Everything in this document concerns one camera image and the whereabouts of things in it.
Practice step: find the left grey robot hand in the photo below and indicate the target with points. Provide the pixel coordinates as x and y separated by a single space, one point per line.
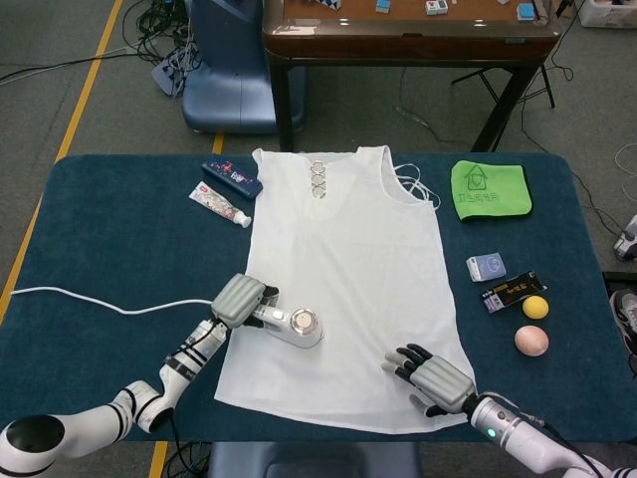
236 301

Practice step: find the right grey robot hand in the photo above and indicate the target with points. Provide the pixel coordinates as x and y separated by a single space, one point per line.
440 381

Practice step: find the white handheld steamer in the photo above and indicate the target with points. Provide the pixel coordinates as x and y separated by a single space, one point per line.
298 331

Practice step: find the white sleeveless top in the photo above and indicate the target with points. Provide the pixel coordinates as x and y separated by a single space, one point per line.
348 239

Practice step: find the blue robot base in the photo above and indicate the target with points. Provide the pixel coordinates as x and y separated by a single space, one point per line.
224 74

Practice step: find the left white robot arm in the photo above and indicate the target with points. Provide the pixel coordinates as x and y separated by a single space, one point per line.
74 428

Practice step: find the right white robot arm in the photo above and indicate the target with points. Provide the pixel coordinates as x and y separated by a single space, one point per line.
522 433

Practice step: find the white toothpaste tube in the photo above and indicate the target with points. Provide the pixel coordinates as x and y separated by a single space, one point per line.
219 204

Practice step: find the pink ball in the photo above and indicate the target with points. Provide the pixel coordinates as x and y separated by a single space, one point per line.
531 341

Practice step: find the black box with gold print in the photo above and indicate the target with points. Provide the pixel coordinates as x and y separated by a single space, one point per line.
512 291

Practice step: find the yellow ball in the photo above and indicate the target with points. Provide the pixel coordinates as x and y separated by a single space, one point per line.
535 308

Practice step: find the dark blue toothpaste box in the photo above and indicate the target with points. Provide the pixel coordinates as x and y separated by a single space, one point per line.
231 176

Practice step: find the small pale blue box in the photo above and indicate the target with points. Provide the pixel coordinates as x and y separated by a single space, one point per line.
490 266

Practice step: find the dark teal table cover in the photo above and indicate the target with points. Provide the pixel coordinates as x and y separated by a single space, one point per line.
124 224

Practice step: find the green microfiber cloth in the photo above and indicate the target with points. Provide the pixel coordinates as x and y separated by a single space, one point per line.
490 191

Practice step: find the grey sneaker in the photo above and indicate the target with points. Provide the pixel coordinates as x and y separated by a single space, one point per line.
626 318

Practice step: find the grey and black gadget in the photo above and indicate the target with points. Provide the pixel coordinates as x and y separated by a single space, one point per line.
626 241

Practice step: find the grey power strip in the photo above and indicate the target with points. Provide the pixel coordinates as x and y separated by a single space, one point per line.
164 74

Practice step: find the brown mahjong table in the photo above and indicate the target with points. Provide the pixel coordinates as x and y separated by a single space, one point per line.
398 45

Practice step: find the blue white snake puzzle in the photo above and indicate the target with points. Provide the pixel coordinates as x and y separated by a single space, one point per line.
323 3

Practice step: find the face-up white mahjong tile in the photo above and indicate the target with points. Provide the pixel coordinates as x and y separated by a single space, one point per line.
435 6

